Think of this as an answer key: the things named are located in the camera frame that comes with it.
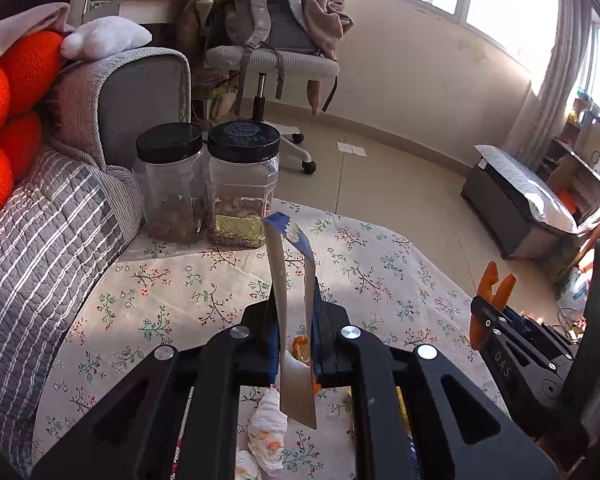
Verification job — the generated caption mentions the dark grey ottoman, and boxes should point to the dark grey ottoman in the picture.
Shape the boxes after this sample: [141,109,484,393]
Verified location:
[461,157,582,262]

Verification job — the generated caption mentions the stained white tissue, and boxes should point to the stained white tissue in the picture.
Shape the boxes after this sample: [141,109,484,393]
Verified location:
[247,386,289,478]

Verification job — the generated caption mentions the grey backpack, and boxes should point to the grey backpack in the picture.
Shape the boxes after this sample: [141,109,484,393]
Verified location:
[225,0,327,57]

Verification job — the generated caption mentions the jar with dark contents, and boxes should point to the jar with dark contents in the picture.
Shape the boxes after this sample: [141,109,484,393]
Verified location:
[135,122,207,244]

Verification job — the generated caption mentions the orange peel piece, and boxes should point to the orange peel piece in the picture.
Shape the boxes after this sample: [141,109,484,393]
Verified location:
[292,335,324,397]

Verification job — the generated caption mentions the orange red cushion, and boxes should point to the orange red cushion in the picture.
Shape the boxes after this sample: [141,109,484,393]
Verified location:
[0,30,67,232]

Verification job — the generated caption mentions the floral tablecloth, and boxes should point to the floral tablecloth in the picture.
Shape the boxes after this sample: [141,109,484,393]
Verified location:
[30,197,512,480]

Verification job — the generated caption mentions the white bag blue print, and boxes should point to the white bag blue print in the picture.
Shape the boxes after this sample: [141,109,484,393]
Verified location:
[555,265,592,314]

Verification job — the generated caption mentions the jar with yellow label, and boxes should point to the jar with yellow label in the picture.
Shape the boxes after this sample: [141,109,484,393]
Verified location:
[206,120,281,250]

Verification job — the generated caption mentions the blue silver wrapper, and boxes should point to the blue silver wrapper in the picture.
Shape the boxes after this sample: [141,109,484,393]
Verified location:
[264,211,319,430]

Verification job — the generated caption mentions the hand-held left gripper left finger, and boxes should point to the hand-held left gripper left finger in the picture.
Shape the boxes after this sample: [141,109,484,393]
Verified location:
[30,287,282,480]

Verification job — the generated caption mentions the wooden desk with shelves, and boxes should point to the wooden desk with shelves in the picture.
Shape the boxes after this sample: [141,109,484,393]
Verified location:
[545,91,600,282]

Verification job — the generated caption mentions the white desk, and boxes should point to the white desk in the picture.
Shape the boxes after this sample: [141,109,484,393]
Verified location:
[87,0,192,27]

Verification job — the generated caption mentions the grey curtain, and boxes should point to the grey curtain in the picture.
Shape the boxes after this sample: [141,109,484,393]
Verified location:
[509,0,600,172]

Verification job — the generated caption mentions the white plush toy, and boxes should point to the white plush toy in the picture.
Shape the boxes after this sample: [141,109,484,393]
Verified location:
[60,16,154,61]

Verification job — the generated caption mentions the pink cloth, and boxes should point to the pink cloth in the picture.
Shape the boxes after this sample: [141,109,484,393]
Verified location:
[0,2,74,77]

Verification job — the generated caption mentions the white grey office chair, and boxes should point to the white grey office chair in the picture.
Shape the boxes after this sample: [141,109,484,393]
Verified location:
[204,44,342,177]

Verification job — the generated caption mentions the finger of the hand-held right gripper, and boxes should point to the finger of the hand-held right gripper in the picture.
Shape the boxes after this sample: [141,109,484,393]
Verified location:
[502,309,577,367]
[471,295,552,412]

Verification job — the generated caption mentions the grey striped sofa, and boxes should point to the grey striped sofa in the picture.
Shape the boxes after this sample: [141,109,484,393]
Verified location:
[0,47,194,463]

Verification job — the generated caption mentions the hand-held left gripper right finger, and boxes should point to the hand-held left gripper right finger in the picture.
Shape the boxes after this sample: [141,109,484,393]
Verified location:
[310,279,561,480]

